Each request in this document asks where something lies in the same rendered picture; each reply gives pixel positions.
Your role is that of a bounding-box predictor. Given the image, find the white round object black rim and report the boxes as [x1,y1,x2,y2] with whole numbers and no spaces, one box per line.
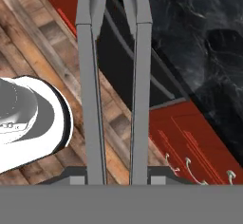
[0,75,75,175]

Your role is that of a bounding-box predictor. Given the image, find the grey appliance door handle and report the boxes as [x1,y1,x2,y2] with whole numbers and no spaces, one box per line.
[103,9,177,101]

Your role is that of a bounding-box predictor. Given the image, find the pale curved cupboard handle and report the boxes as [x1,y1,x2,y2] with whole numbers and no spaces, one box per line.
[163,153,181,176]
[225,169,237,186]
[184,157,210,186]

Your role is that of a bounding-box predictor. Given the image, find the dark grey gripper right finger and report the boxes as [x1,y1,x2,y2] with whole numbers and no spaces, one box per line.
[146,166,195,186]

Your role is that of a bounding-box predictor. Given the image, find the grey metal tongs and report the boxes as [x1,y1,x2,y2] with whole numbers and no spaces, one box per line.
[75,0,154,186]

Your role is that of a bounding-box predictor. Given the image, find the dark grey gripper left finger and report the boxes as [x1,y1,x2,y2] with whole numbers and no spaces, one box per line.
[39,166,88,186]

